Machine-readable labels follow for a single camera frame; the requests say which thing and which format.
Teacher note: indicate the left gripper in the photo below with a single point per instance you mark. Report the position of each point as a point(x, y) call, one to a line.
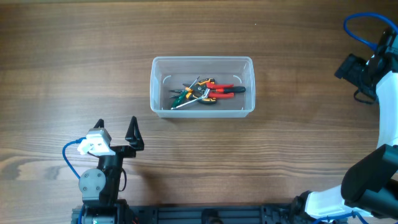
point(135, 140)

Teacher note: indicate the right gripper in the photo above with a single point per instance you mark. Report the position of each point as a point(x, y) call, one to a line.
point(350, 73)

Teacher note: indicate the green handled screwdriver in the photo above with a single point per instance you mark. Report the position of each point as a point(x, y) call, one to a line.
point(178, 101)

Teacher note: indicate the orange black long-nose pliers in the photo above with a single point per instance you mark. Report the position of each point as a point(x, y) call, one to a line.
point(198, 89)

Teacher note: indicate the small silver wrench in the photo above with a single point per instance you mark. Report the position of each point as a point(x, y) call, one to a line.
point(191, 101)

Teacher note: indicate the red handled snips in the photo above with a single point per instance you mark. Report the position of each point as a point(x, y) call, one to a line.
point(218, 95)

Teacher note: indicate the black red screwdriver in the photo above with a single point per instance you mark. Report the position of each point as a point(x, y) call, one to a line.
point(227, 89)

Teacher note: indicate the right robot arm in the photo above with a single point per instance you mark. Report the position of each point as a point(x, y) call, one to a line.
point(367, 189)

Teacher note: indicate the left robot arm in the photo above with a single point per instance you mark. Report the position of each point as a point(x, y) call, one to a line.
point(100, 186)

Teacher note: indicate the clear plastic container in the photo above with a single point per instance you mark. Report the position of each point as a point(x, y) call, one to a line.
point(172, 74)

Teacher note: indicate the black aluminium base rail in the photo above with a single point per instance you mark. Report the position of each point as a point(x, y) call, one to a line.
point(263, 214)

